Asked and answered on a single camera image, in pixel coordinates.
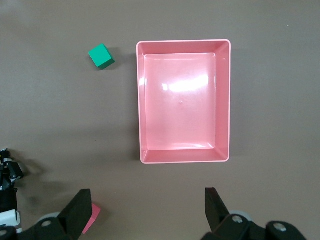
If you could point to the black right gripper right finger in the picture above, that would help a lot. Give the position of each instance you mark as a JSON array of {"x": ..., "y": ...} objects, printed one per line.
[{"x": 217, "y": 217}]

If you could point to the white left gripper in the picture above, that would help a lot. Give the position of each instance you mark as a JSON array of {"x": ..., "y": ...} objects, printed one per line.
[{"x": 7, "y": 215}]

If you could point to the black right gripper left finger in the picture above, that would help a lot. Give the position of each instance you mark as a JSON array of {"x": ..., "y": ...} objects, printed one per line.
[{"x": 72, "y": 217}]

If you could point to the pink cube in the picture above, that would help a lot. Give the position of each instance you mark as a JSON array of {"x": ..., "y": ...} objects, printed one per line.
[{"x": 94, "y": 215}]

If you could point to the brown table cover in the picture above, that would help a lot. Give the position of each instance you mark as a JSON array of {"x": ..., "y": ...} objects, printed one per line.
[{"x": 62, "y": 112}]

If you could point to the pink plastic tray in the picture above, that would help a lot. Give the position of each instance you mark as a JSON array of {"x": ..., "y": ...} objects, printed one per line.
[{"x": 180, "y": 112}]

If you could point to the green cube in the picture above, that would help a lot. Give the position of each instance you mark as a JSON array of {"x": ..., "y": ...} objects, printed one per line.
[{"x": 100, "y": 56}]

